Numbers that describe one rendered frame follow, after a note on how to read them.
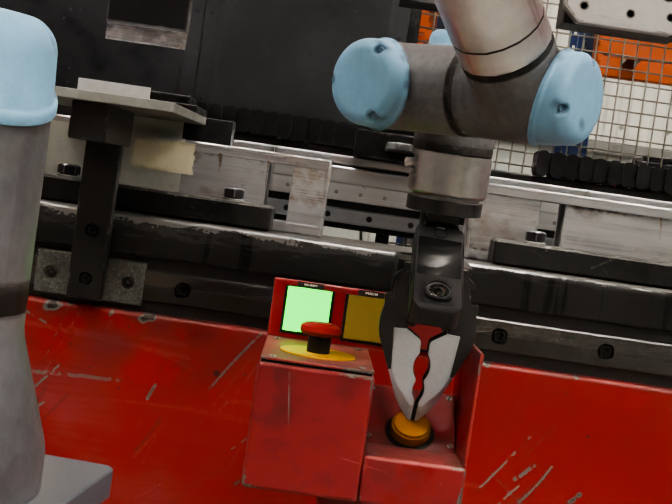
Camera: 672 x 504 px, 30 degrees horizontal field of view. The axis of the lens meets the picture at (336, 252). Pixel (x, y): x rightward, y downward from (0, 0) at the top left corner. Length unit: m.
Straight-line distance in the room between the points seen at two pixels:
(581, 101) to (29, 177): 0.52
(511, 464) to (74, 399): 0.50
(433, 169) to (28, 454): 0.63
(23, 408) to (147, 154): 0.98
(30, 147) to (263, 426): 0.60
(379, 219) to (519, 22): 0.88
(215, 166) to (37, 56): 0.97
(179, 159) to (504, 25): 0.69
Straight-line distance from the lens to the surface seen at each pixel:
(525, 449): 1.45
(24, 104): 0.58
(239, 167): 1.54
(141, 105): 1.30
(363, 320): 1.27
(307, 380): 1.13
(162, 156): 1.55
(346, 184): 1.80
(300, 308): 1.27
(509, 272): 1.42
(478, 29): 0.94
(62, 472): 0.67
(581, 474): 1.47
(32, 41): 0.58
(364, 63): 1.05
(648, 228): 1.58
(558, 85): 0.97
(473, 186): 1.15
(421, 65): 1.04
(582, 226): 1.56
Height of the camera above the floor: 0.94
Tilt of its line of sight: 3 degrees down
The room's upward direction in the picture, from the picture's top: 8 degrees clockwise
